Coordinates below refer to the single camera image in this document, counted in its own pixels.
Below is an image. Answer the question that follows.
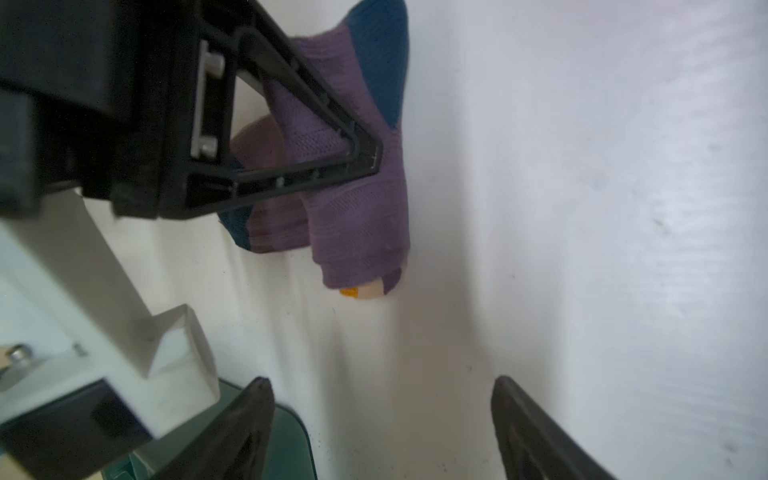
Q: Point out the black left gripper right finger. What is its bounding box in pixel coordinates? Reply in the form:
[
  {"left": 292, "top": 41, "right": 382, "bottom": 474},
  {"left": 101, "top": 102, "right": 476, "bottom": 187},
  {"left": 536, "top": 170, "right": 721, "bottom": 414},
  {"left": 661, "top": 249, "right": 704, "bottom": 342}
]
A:
[{"left": 491, "top": 376, "right": 614, "bottom": 480}]

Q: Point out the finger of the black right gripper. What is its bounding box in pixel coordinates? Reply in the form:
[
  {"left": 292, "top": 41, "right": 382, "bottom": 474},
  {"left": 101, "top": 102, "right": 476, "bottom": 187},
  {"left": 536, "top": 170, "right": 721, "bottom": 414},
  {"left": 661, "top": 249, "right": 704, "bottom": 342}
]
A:
[{"left": 161, "top": 1, "right": 383, "bottom": 219}]

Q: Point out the green divided organizer tray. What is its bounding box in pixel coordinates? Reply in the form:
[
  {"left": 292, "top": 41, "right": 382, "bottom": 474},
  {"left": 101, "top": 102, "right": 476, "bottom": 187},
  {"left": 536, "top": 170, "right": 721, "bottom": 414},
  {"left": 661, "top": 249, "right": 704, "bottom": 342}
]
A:
[{"left": 101, "top": 379, "right": 318, "bottom": 480}]

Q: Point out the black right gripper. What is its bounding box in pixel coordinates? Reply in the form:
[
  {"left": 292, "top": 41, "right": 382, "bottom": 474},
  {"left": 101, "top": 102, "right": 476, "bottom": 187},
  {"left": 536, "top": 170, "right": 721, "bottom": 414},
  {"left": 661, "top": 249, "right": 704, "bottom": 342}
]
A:
[{"left": 1, "top": 1, "right": 197, "bottom": 219}]

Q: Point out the purple sock orange cuff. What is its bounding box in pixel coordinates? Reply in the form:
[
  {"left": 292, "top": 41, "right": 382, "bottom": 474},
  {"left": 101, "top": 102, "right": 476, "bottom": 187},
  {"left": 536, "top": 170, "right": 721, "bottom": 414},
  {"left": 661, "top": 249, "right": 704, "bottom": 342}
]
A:
[{"left": 217, "top": 0, "right": 412, "bottom": 300}]

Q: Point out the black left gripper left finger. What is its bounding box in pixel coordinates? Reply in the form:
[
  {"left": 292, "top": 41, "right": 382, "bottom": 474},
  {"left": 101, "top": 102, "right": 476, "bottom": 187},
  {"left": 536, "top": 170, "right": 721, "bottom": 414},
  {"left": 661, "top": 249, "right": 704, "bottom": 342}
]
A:
[{"left": 154, "top": 377, "right": 276, "bottom": 480}]

